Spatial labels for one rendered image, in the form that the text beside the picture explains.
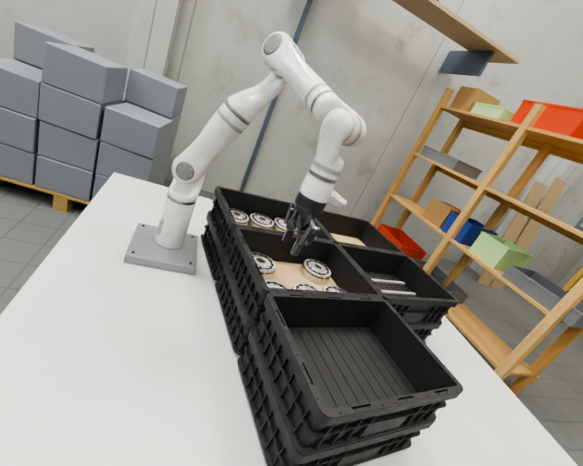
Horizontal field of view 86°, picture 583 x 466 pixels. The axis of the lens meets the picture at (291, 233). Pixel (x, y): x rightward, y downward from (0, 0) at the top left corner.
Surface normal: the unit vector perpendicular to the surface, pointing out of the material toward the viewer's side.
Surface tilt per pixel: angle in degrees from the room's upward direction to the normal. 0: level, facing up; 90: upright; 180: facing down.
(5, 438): 0
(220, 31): 90
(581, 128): 90
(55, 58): 90
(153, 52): 90
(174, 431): 0
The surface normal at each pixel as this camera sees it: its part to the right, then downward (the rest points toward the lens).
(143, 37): 0.22, 0.49
